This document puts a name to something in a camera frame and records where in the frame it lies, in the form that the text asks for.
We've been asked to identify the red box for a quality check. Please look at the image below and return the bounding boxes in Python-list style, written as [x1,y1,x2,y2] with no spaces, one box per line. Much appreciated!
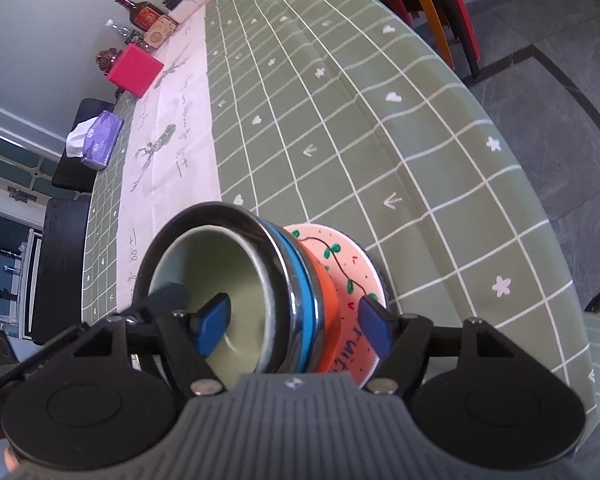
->
[106,43,165,97]

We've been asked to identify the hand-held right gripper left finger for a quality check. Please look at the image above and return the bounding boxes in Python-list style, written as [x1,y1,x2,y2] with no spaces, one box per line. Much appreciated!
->
[10,294,231,397]

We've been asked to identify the beige perforated box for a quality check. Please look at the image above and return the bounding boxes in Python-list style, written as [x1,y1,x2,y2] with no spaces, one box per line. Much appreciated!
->
[142,15,179,52]

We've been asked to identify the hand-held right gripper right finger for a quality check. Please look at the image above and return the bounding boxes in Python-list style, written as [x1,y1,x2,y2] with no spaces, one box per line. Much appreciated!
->
[357,296,546,397]

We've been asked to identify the blue steel bowl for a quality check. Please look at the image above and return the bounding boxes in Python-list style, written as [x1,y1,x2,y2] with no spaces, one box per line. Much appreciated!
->
[130,201,327,378]

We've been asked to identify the orange steel bowl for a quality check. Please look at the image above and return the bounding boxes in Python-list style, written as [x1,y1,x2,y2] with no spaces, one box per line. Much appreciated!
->
[300,237,342,375]

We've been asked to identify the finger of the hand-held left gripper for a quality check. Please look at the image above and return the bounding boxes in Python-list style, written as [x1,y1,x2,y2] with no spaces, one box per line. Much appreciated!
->
[145,284,191,313]

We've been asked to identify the black chair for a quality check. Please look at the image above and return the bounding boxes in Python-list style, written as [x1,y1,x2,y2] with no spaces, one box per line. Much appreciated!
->
[51,98,117,194]
[31,197,92,346]

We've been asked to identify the white painted plate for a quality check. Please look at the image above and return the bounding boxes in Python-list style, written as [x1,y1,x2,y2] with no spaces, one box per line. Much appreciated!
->
[284,223,387,392]

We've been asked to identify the glass-paned door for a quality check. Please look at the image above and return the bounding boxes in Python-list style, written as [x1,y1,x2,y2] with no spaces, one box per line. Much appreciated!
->
[0,127,63,206]

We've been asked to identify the brown figurine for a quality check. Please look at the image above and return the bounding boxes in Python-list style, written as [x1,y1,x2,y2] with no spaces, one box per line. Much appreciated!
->
[96,47,127,101]

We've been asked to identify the brown liquor bottle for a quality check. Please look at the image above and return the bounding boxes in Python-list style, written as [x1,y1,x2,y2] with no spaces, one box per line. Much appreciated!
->
[116,0,164,29]

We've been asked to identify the clear plastic bottle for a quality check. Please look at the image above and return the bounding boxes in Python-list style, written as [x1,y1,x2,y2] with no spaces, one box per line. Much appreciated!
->
[105,19,148,46]

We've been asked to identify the white box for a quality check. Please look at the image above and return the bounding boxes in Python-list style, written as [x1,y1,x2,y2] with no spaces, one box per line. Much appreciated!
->
[169,0,216,23]

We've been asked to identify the green ceramic bowl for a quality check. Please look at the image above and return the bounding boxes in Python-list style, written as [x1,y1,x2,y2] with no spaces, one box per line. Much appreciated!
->
[147,225,283,377]

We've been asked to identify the purple tissue box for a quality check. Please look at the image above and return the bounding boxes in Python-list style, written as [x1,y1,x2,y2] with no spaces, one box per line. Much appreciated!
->
[66,111,125,170]

